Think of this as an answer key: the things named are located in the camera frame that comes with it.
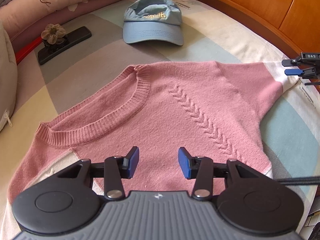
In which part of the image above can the red stick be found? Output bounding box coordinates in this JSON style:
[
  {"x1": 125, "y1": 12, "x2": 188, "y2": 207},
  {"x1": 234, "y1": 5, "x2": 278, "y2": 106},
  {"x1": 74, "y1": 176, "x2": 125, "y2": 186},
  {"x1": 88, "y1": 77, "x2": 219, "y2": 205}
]
[{"x1": 15, "y1": 36, "x2": 43, "y2": 64}]

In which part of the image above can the black hair clip with flower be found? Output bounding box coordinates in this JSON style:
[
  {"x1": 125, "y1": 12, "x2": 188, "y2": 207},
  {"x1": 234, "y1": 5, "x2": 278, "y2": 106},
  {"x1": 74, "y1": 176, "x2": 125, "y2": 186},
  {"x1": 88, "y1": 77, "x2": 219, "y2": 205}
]
[{"x1": 37, "y1": 26, "x2": 92, "y2": 65}]

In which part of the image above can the pink and white sweater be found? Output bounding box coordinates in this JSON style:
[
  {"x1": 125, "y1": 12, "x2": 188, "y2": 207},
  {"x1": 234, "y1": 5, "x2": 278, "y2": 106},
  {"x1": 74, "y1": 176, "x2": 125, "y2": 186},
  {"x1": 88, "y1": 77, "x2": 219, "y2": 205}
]
[{"x1": 0, "y1": 61, "x2": 300, "y2": 240}]

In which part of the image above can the wooden headboard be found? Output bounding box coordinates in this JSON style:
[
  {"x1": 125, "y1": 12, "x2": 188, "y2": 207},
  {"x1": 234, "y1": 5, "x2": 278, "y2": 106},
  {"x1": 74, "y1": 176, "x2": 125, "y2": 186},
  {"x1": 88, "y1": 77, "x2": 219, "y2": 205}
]
[{"x1": 174, "y1": 0, "x2": 320, "y2": 55}]

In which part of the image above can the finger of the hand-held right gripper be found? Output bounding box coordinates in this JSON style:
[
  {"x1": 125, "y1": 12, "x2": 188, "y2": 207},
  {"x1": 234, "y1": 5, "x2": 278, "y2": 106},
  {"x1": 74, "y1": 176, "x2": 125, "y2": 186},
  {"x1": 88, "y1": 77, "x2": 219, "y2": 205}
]
[
  {"x1": 284, "y1": 67, "x2": 316, "y2": 78},
  {"x1": 282, "y1": 58, "x2": 304, "y2": 67}
]

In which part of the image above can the blue baseball cap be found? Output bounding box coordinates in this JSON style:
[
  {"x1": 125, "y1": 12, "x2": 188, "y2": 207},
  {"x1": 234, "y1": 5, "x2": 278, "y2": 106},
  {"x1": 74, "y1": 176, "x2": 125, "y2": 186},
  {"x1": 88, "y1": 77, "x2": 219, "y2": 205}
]
[{"x1": 122, "y1": 0, "x2": 184, "y2": 46}]

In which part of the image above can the beige flower hair clip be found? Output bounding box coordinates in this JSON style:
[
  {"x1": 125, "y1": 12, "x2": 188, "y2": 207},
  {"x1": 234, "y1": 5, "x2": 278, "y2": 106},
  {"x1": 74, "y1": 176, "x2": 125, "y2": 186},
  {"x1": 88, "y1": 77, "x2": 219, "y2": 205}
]
[{"x1": 41, "y1": 23, "x2": 67, "y2": 46}]

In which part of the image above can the grey cat face cushion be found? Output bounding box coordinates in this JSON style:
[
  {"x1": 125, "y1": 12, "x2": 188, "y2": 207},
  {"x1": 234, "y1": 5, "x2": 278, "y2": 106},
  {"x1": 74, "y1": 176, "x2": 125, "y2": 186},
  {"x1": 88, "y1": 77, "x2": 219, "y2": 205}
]
[{"x1": 0, "y1": 20, "x2": 18, "y2": 133}]

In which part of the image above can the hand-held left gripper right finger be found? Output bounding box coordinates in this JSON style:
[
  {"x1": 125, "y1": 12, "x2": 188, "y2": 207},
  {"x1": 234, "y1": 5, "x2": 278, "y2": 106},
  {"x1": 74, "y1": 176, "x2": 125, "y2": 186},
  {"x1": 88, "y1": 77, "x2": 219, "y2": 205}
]
[{"x1": 178, "y1": 147, "x2": 260, "y2": 201}]

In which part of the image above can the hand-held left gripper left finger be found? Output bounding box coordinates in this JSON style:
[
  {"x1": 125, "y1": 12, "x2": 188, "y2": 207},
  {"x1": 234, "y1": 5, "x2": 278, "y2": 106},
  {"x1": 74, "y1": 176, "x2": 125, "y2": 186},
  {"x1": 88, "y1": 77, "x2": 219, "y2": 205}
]
[{"x1": 59, "y1": 146, "x2": 140, "y2": 201}]

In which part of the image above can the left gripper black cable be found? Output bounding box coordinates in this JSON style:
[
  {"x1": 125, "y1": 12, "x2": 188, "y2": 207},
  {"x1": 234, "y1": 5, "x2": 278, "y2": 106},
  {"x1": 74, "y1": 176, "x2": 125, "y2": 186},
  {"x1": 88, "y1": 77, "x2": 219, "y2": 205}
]
[{"x1": 275, "y1": 176, "x2": 320, "y2": 187}]

